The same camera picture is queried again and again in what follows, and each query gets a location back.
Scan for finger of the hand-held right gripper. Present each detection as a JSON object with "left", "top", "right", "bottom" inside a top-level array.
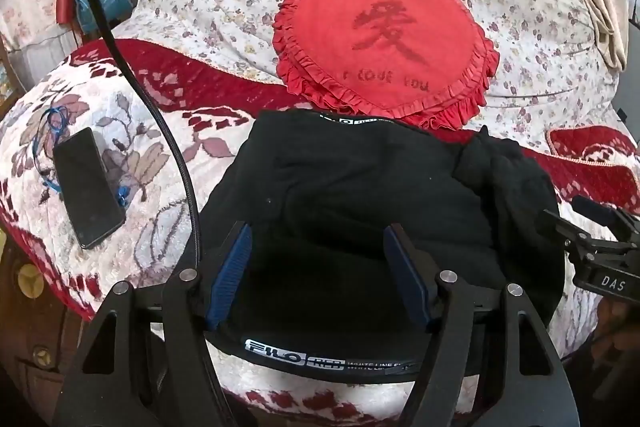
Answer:
[
  {"left": 537, "top": 208, "right": 621, "bottom": 258},
  {"left": 571, "top": 194, "right": 640, "bottom": 248}
]

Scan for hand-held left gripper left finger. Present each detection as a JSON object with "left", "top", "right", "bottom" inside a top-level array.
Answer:
[{"left": 52, "top": 222, "right": 254, "bottom": 427}]

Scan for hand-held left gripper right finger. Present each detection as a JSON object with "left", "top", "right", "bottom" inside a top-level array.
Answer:
[{"left": 384, "top": 224, "right": 583, "bottom": 427}]

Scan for black pants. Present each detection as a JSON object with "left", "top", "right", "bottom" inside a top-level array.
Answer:
[{"left": 197, "top": 109, "right": 568, "bottom": 380}]

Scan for person's right hand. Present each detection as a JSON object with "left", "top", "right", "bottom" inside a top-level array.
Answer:
[{"left": 592, "top": 299, "right": 640, "bottom": 408}]

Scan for red and white blanket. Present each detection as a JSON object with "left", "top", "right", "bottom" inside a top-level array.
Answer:
[{"left": 0, "top": 38, "right": 640, "bottom": 427}]

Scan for black smartphone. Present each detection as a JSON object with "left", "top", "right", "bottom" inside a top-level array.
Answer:
[{"left": 52, "top": 127, "right": 127, "bottom": 251}]

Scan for wooden cabinet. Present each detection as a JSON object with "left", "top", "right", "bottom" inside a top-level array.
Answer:
[{"left": 0, "top": 227, "right": 101, "bottom": 427}]

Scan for red heart-shaped pillow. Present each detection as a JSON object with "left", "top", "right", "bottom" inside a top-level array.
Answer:
[{"left": 272, "top": 0, "right": 501, "bottom": 131}]

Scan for blue cord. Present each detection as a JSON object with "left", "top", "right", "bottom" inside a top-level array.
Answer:
[{"left": 36, "top": 106, "right": 129, "bottom": 212}]

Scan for black cable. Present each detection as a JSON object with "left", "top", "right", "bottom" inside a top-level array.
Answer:
[{"left": 0, "top": 0, "right": 203, "bottom": 278}]

